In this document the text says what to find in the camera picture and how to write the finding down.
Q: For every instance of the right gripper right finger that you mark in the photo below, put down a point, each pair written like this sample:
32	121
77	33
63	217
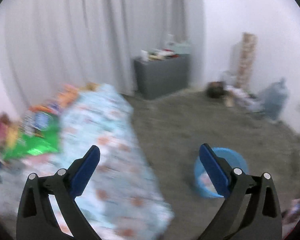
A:
262	218

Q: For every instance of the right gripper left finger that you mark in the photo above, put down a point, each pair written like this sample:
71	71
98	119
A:
36	219

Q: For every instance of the green snack bag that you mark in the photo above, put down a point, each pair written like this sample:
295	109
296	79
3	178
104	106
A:
37	133

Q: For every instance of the floral blue tablecloth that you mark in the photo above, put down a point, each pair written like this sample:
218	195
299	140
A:
122	199

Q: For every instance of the blue water jug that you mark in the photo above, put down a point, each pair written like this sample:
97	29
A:
273	99

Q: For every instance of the orange snack bag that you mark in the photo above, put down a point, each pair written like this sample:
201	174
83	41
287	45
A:
59	102

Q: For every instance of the dark brown box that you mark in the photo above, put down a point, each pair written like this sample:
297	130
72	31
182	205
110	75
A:
215	90

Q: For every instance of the patterned cardboard roll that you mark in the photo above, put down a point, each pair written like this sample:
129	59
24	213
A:
246	60

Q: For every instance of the gold crumpled wrapper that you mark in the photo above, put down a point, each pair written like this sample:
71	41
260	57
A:
91	86

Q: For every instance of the grey cabinet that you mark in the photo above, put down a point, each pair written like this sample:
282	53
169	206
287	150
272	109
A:
159	78

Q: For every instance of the white curtain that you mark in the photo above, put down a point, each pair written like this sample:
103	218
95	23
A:
45	44

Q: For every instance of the pale green tissue box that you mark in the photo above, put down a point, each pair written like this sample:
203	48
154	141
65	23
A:
183	48

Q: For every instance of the white small bottle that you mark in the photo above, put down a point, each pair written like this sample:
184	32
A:
144	55

